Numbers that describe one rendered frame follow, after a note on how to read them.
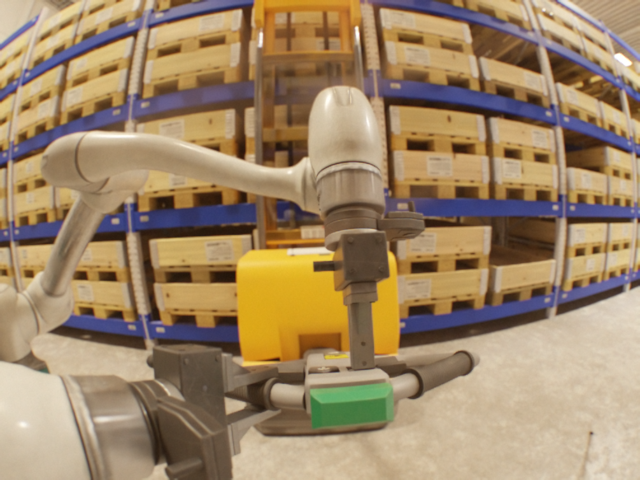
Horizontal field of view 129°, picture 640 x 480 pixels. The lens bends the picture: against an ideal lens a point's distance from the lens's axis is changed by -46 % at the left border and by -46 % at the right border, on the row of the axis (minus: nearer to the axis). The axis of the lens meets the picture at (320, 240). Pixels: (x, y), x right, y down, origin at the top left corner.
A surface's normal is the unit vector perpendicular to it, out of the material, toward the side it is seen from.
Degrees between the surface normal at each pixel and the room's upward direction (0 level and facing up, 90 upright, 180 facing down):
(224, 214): 90
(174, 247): 90
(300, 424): 90
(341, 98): 59
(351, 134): 73
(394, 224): 68
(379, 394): 13
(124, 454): 79
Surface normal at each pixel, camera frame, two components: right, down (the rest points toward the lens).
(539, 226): -1.00, 0.04
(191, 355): 0.88, -0.16
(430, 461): -0.04, -0.99
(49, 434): 0.91, -0.42
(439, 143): 0.04, 0.13
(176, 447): -0.47, -0.21
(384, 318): 0.04, -0.15
